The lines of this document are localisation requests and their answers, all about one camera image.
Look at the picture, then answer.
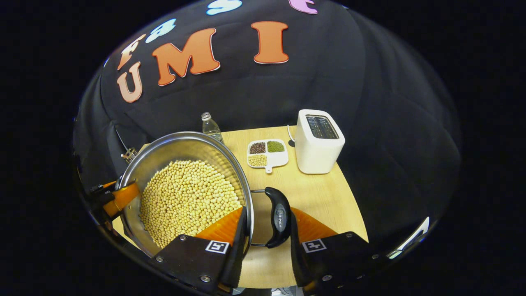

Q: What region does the clear plastic water bottle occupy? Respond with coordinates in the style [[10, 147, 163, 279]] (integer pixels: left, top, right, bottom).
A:
[[201, 112, 224, 143]]

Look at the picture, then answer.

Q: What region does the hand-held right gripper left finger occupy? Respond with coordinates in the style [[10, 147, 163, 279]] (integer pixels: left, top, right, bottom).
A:
[[150, 206, 249, 293]]

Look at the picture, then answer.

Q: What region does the white toaster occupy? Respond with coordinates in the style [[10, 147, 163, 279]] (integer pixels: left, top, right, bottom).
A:
[[294, 109, 346, 175]]

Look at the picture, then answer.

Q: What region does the pile of yellow soybeans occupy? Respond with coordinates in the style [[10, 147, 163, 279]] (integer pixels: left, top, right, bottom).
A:
[[139, 160, 243, 248]]

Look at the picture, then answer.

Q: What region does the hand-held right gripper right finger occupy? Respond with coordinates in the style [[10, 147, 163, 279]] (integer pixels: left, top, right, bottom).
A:
[[290, 208, 391, 290]]

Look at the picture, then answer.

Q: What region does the stainless steel pot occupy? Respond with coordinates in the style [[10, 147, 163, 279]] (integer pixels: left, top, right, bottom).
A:
[[116, 132, 292, 257]]

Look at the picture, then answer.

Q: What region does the white divided dish of beans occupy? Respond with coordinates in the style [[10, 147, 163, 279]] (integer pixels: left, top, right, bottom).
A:
[[247, 139, 289, 173]]

